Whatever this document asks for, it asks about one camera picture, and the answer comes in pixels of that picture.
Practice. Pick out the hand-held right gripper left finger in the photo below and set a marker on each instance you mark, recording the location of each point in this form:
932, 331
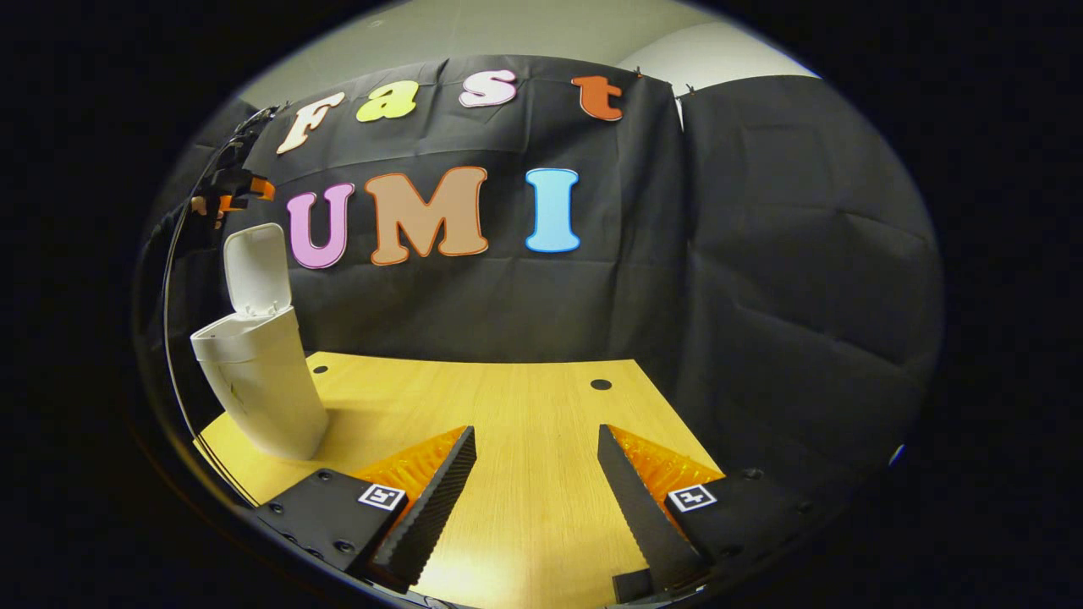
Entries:
427, 507

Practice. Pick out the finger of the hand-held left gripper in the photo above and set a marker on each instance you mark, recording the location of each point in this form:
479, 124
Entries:
237, 186

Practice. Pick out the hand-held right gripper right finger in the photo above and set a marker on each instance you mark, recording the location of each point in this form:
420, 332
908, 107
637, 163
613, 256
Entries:
639, 507

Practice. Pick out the white desktop garbage bin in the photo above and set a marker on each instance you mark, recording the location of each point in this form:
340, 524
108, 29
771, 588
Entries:
262, 389

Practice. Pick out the wooden desktop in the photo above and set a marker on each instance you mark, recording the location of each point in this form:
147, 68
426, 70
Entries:
508, 406

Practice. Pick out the black backdrop cloth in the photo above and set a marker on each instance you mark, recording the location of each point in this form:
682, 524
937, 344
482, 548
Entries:
804, 296

